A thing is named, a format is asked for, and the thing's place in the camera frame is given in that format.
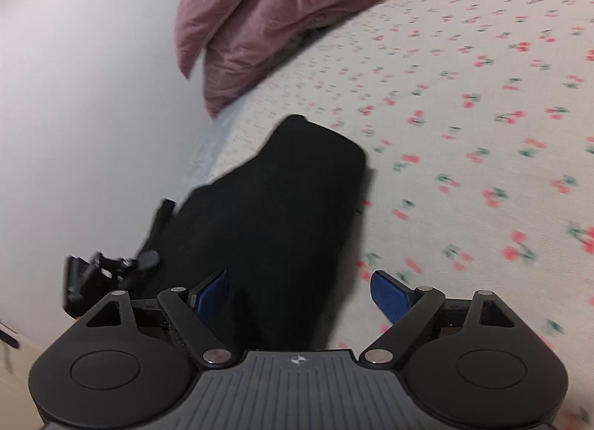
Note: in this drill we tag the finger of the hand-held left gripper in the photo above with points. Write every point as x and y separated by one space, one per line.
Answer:
162 221
144 260

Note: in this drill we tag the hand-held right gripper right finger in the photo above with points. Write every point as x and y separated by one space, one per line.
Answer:
389 294

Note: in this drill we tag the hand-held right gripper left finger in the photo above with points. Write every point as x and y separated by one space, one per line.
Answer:
211 296

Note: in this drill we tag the black pants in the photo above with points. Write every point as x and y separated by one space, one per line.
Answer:
274 226

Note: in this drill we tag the light grey bed sheet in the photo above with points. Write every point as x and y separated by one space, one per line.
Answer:
218 142

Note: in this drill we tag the cherry-print bed sheet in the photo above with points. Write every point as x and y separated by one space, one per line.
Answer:
455 133

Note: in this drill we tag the pink pillow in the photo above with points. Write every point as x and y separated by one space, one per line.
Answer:
218 8

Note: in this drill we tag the pink duvet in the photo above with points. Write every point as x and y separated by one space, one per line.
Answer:
315 8

